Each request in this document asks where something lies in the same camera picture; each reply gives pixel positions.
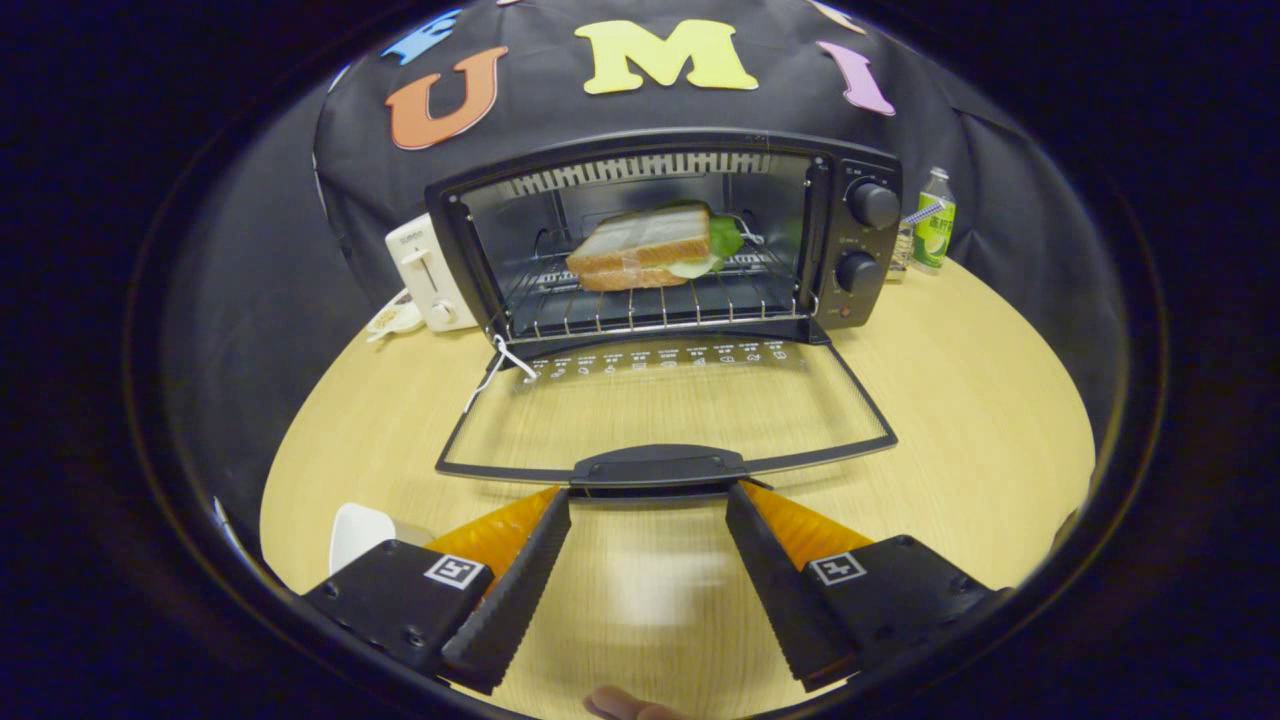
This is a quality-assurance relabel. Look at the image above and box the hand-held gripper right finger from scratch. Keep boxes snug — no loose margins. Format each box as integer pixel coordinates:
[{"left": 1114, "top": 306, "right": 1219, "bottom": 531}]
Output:
[{"left": 725, "top": 480, "right": 1006, "bottom": 693}]

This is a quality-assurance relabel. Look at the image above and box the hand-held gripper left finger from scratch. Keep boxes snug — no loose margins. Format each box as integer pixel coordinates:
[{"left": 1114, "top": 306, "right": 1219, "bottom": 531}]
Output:
[{"left": 300, "top": 487, "right": 573, "bottom": 696}]

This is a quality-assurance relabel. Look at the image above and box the black toaster oven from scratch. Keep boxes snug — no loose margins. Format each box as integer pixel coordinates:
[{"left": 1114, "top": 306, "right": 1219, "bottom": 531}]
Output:
[{"left": 425, "top": 128, "right": 904, "bottom": 501}]

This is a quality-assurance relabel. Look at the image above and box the toast sandwich with lettuce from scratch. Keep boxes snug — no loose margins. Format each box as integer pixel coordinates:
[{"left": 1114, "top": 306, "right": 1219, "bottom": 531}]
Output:
[{"left": 565, "top": 203, "right": 746, "bottom": 293}]

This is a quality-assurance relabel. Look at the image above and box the white pop-up toaster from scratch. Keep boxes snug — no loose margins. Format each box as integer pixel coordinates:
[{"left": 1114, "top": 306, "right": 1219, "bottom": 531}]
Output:
[{"left": 385, "top": 212, "right": 479, "bottom": 333}]

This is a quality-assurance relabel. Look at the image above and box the white plate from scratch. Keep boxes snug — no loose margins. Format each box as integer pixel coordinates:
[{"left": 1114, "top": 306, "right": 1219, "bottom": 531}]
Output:
[{"left": 328, "top": 503, "right": 436, "bottom": 576}]

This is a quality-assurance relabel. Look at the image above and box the small dish with snacks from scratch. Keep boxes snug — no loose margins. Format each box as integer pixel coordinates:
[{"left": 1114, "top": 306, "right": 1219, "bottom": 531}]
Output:
[{"left": 365, "top": 290, "right": 426, "bottom": 343}]

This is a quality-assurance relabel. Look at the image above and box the green label drink bottle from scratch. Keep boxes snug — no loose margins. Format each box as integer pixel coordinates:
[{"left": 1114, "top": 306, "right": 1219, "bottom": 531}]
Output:
[{"left": 912, "top": 167, "right": 957, "bottom": 273}]

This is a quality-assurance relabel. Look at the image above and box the wire oven rack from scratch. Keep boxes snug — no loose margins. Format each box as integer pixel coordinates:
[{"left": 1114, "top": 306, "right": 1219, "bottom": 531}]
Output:
[{"left": 500, "top": 240, "right": 806, "bottom": 341}]

